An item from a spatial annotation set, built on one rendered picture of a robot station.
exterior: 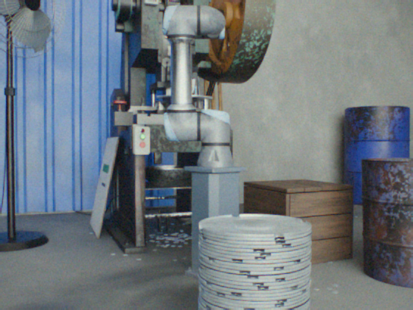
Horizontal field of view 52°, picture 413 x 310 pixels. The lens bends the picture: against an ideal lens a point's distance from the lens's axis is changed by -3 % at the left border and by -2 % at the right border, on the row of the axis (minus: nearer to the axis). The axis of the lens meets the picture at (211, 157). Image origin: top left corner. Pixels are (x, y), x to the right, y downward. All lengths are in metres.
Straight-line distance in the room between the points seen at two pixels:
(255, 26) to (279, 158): 2.00
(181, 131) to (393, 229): 0.90
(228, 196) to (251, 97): 2.39
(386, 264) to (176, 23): 1.24
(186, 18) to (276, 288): 1.09
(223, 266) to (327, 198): 1.07
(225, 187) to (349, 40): 3.30
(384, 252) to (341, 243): 0.35
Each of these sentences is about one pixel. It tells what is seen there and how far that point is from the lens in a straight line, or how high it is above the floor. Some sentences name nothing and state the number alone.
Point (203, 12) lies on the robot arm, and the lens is 1.73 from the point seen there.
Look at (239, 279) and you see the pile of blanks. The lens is 1.02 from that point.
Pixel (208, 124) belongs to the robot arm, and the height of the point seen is 0.62.
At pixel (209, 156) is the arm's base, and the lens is 1.70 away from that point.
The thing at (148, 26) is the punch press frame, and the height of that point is 1.18.
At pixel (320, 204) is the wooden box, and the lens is 2.00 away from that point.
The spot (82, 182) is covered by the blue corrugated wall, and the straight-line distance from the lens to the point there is 3.56.
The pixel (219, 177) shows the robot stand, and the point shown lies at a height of 0.41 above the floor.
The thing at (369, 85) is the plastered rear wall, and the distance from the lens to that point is 4.84.
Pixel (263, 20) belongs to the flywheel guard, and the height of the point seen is 1.20.
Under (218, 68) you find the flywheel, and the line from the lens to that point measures 2.71.
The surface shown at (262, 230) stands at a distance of 1.07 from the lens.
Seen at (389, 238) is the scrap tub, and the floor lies 0.18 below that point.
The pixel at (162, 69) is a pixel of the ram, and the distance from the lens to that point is 2.45.
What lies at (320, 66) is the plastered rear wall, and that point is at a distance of 4.47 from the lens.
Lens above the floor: 0.54
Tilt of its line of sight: 2 degrees down
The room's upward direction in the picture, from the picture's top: straight up
